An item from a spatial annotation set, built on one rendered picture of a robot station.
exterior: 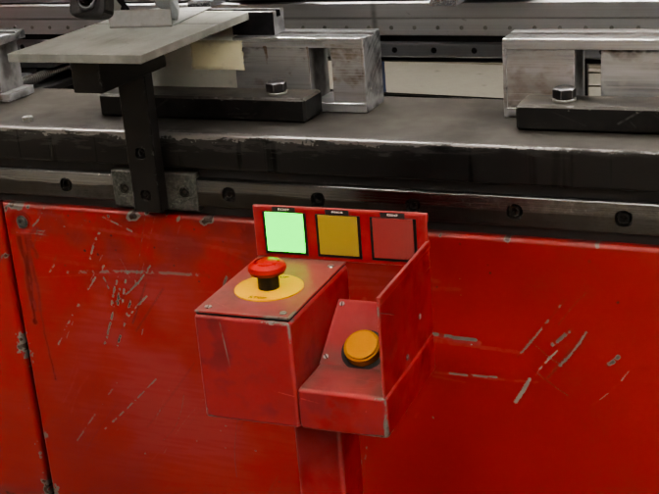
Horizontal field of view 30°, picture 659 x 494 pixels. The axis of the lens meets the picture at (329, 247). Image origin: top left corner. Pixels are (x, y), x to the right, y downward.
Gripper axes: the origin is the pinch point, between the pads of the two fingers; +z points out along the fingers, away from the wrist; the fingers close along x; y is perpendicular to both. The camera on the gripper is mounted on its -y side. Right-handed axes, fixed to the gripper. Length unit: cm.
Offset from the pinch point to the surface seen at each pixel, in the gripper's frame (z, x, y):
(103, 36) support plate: -4.7, 2.1, -6.7
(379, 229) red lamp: -0.5, -35.2, -29.8
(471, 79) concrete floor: 336, 45, 241
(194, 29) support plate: -2.5, -8.4, -4.2
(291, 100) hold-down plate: 7.7, -18.3, -7.2
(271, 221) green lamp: -0.2, -22.8, -28.9
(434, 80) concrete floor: 334, 61, 240
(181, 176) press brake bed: 10.7, -4.8, -16.7
